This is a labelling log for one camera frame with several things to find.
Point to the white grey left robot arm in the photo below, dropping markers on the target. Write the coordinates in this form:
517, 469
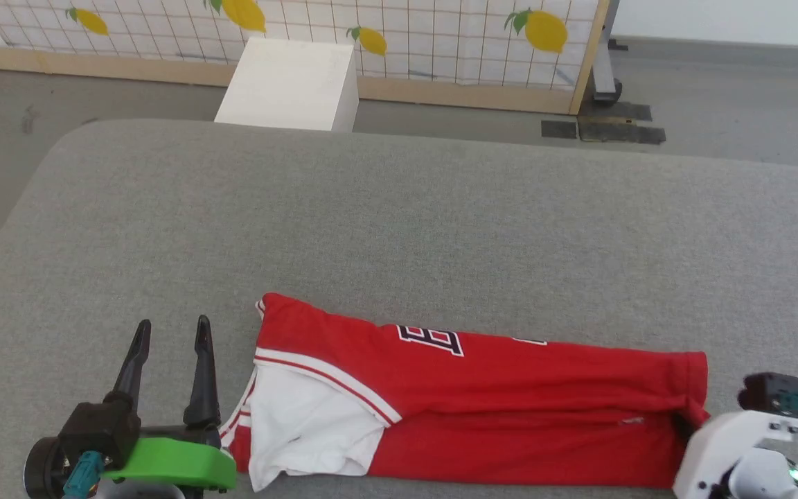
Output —
136, 492

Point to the red and white jersey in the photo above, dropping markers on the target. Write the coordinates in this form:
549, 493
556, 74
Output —
510, 388

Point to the grey fabric sofa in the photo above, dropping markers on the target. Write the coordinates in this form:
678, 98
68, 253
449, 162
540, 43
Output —
371, 229

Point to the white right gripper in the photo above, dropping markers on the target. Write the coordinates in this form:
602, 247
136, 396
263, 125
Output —
711, 450

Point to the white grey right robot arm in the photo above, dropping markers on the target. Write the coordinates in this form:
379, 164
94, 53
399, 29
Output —
766, 478

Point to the white square box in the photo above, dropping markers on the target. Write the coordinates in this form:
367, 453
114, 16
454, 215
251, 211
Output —
288, 86

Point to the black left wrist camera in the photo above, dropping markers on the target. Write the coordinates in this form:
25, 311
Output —
98, 426

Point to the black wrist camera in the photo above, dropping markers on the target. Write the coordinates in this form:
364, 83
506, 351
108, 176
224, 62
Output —
766, 391
98, 426

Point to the lemon print partition screen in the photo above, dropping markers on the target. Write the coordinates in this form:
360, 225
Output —
440, 41

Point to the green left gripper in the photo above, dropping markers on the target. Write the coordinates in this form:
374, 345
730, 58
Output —
177, 464

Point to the grey wheeled stand base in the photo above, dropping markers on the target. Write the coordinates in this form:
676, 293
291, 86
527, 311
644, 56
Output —
605, 69

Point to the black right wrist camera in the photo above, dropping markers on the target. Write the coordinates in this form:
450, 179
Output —
766, 391

